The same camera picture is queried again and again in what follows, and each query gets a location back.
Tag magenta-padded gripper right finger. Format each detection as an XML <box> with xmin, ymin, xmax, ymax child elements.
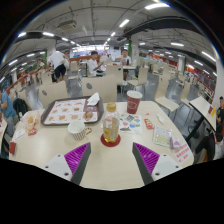
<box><xmin>131</xmin><ymin>142</ymin><xmax>184</xmax><ymax>186</ymax></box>

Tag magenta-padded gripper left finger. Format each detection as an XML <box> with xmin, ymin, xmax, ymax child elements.
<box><xmin>44</xmin><ymin>142</ymin><xmax>92</xmax><ymax>186</ymax></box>

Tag clear bottle with yellow drink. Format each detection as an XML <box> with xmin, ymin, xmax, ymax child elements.
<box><xmin>102</xmin><ymin>101</ymin><xmax>121</xmax><ymax>144</ymax></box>

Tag clear plastic card sleeve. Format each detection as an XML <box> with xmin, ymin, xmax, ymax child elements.
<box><xmin>152</xmin><ymin>125</ymin><xmax>174</xmax><ymax>148</ymax></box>

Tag white patterned mug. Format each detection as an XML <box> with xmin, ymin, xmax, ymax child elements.
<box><xmin>67</xmin><ymin>119</ymin><xmax>93</xmax><ymax>141</ymax></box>

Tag small red sauce packet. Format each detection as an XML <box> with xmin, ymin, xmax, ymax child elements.
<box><xmin>143</xmin><ymin>118</ymin><xmax>155</xmax><ymax>131</ymax></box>

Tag flat round red coaster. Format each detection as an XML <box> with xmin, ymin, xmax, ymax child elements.
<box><xmin>100</xmin><ymin>133</ymin><xmax>122</xmax><ymax>148</ymax></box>

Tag colourful printed paper sheet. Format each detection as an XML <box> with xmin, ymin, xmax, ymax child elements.
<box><xmin>118</xmin><ymin>113</ymin><xmax>143</xmax><ymax>135</ymax></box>

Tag small white packet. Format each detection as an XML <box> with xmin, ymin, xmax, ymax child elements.
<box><xmin>156</xmin><ymin>113</ymin><xmax>166</xmax><ymax>125</ymax></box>

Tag brown food tray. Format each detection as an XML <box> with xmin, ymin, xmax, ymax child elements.
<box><xmin>40</xmin><ymin>95</ymin><xmax>105</xmax><ymax>127</ymax></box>

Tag red paper cup with lid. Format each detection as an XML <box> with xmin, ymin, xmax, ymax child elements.
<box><xmin>126</xmin><ymin>89</ymin><xmax>144</xmax><ymax>115</ymax></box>

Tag orange and white food wrapper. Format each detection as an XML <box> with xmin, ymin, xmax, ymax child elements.
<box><xmin>20</xmin><ymin>110</ymin><xmax>42</xmax><ymax>136</ymax></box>

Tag crumpled white napkin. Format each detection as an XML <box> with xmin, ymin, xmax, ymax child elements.
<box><xmin>86</xmin><ymin>92</ymin><xmax>101</xmax><ymax>107</ymax></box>

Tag white paper sheet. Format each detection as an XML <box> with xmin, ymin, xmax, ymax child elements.
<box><xmin>11</xmin><ymin>127</ymin><xmax>28</xmax><ymax>142</ymax></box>

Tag small red box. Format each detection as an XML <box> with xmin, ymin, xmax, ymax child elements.
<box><xmin>8</xmin><ymin>141</ymin><xmax>18</xmax><ymax>156</ymax></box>

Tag neighbouring beige table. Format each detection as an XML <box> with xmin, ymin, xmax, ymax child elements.
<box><xmin>184</xmin><ymin>96</ymin><xmax>218</xmax><ymax>143</ymax></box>

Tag black backpack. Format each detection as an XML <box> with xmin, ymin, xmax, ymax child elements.
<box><xmin>12</xmin><ymin>97</ymin><xmax>30</xmax><ymax>118</ymax></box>

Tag group of beige chairs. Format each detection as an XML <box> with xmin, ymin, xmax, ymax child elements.
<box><xmin>133</xmin><ymin>58</ymin><xmax>208</xmax><ymax>108</ymax></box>

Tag ceiling air conditioner unit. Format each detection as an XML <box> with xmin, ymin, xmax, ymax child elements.
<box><xmin>57</xmin><ymin>19</ymin><xmax>78</xmax><ymax>31</ymax></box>

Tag group of ceiling lights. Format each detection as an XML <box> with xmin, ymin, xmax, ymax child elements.
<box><xmin>0</xmin><ymin>2</ymin><xmax>219</xmax><ymax>81</ymax></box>

